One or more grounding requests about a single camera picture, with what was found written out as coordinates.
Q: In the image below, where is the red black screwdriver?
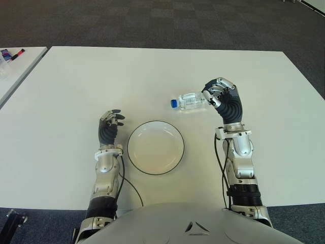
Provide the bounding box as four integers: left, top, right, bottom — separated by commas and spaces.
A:
10, 48, 25, 61

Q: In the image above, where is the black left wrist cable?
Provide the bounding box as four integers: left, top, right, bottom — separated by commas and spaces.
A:
115, 146, 145, 207

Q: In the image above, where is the grey robot torso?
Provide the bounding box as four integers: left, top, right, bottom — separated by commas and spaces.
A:
81, 202, 325, 244

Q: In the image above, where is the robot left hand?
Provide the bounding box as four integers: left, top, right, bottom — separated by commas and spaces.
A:
98, 109, 126, 149

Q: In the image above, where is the blue white packet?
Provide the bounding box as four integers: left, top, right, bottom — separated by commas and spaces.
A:
0, 49, 13, 62

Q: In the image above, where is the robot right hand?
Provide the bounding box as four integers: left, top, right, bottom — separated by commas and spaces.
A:
201, 77, 245, 125

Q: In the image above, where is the clear water bottle blue cap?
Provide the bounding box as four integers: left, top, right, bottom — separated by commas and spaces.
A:
170, 90, 213, 112

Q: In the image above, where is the white plate black rim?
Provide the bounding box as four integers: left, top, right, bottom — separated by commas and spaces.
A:
126, 120, 185, 175

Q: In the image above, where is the white side table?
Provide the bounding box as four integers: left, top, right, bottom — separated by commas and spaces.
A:
0, 46, 48, 109

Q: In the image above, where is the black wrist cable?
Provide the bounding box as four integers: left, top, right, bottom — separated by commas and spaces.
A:
115, 146, 145, 207
214, 133, 233, 210

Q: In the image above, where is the white panel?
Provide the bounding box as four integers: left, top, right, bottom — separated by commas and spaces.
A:
299, 0, 325, 13

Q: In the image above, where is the black metal stand foot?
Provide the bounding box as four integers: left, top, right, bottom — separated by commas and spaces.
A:
6, 209, 28, 229

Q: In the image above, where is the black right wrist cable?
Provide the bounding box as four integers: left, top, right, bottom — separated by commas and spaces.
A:
214, 133, 233, 210

